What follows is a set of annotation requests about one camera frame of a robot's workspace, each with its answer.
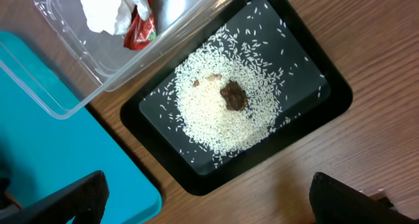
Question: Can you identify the red snack wrapper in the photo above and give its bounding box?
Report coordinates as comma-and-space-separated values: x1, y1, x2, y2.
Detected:
124, 6, 156, 50

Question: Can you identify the clear plastic bin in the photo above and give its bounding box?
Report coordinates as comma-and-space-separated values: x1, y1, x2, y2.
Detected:
1, 0, 232, 119

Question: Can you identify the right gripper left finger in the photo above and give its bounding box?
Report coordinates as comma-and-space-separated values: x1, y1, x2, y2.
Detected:
1, 170, 109, 224

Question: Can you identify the white napkin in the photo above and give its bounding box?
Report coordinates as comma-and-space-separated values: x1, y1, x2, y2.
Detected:
81, 0, 151, 35

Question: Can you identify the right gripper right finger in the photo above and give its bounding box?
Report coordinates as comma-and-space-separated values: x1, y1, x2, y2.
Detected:
309, 172, 418, 224

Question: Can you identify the brown food scrap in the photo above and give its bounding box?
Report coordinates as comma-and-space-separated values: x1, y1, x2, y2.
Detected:
220, 81, 248, 111

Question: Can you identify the black waste tray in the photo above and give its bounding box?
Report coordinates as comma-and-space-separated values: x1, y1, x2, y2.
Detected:
120, 0, 353, 196

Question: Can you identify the pile of rice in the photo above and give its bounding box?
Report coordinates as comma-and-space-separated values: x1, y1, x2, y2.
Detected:
142, 1, 328, 169

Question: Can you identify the teal serving tray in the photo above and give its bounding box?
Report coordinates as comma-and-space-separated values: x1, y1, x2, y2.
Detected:
1, 31, 163, 223

